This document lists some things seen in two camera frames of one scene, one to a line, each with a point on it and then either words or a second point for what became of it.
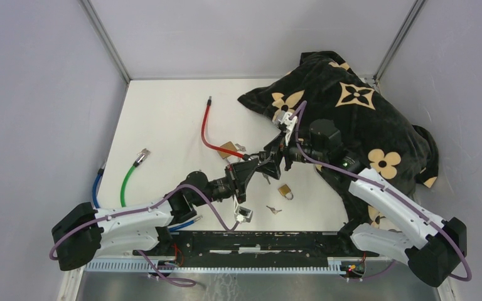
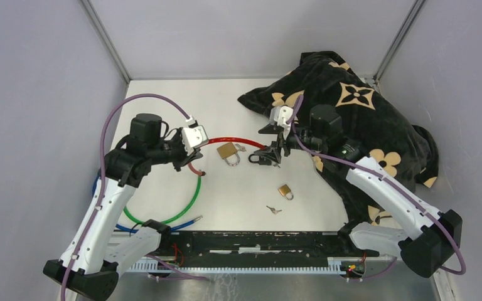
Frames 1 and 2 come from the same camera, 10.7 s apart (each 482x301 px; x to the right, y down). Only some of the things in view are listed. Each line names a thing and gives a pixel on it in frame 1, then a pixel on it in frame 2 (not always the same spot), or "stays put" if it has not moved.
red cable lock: [207, 142] to [227, 138]
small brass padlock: [284, 190] stays put
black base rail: [306, 248] stays put
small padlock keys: [273, 211] stays put
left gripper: [238, 174] to [184, 160]
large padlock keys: [241, 148] stays put
